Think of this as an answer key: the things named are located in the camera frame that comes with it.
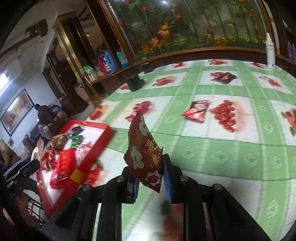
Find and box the black round container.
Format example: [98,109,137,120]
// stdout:
[126,74,145,92]

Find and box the framed wall picture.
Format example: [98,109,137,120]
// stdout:
[1,89,34,137]

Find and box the pink thermos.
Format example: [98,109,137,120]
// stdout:
[97,58,107,75]

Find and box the black snack packet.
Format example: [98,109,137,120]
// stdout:
[67,126,84,138]

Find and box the large red jujube packet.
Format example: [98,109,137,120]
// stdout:
[124,113,164,193]

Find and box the white spray bottle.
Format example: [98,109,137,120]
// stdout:
[265,33,275,70]

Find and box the red flower snack packet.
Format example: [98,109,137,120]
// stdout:
[182,100,211,123]

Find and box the purple bottle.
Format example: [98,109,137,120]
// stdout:
[287,42,293,61]
[292,44,296,63]

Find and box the green candy packet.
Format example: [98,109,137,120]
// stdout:
[70,135,84,149]

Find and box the dark brown snack packet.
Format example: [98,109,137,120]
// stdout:
[210,72,237,85]

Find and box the red tray box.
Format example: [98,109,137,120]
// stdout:
[37,120,114,216]

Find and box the pink white snack packet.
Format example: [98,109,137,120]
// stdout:
[75,142,92,166]

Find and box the gold brown snack packet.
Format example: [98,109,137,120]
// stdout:
[50,134,68,151]

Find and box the green patterned tablecloth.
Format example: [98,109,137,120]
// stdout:
[86,59,295,240]

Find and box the red foil snack packet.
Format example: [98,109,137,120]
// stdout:
[50,148,76,189]

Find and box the dark red snack packet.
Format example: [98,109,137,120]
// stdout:
[40,150,56,171]

